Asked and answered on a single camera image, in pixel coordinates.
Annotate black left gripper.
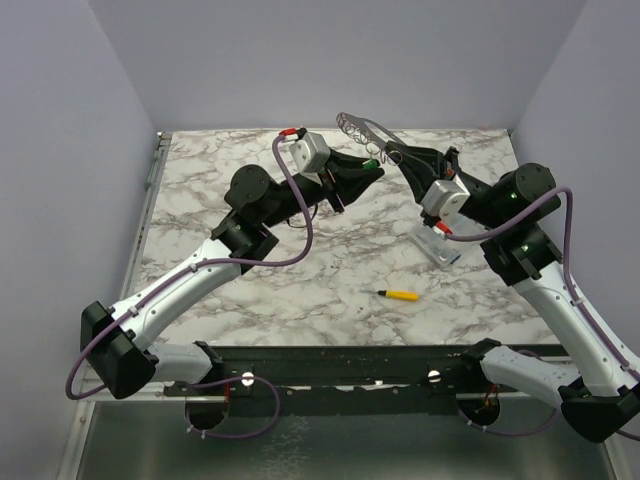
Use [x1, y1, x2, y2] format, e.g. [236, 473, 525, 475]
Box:
[262, 147, 384, 229]

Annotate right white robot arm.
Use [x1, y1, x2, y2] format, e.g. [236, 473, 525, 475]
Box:
[382, 141, 639, 443]

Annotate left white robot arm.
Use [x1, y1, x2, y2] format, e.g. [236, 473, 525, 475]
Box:
[80, 152, 384, 399]

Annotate clear plastic box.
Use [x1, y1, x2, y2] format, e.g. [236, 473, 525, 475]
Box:
[408, 224, 462, 269]

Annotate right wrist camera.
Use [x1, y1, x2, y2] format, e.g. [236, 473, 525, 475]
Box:
[419, 179, 470, 220]

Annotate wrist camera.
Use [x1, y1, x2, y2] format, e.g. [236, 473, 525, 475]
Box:
[289, 132, 331, 174]
[419, 179, 470, 220]

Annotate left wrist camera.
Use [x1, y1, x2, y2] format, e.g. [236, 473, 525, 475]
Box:
[289, 132, 331, 174]

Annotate yellow handled screwdriver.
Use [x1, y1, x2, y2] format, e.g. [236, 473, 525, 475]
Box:
[375, 290, 420, 302]

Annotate black mounting rail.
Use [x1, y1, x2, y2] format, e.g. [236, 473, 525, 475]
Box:
[164, 342, 571, 416]

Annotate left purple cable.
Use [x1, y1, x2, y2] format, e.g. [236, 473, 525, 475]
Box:
[64, 127, 316, 440]

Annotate purple cable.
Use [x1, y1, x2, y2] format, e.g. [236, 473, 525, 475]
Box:
[434, 187, 640, 441]
[64, 127, 316, 440]

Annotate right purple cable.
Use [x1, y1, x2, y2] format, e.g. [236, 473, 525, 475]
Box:
[434, 187, 640, 441]

